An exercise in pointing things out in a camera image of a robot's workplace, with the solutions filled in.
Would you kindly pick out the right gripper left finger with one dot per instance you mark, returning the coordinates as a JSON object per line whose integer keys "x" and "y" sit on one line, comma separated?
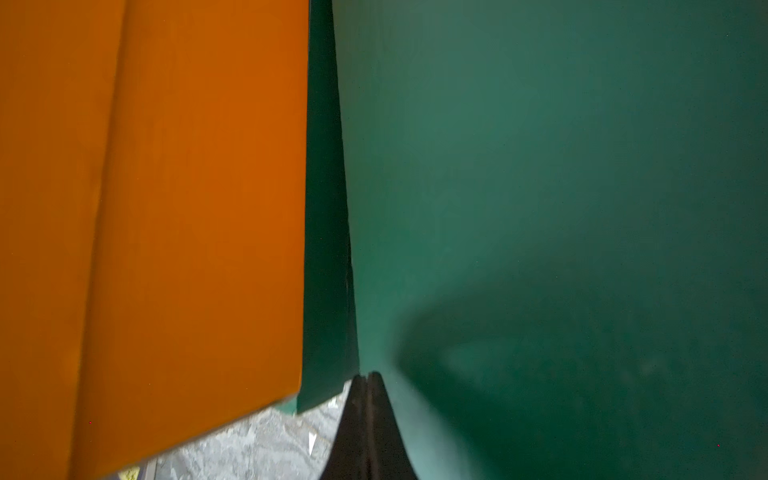
{"x": 348, "y": 458}

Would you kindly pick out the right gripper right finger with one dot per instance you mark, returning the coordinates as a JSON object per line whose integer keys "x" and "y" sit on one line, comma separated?
{"x": 386, "y": 455}

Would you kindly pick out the orange shoebox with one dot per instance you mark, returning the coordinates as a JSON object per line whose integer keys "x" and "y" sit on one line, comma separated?
{"x": 153, "y": 159}

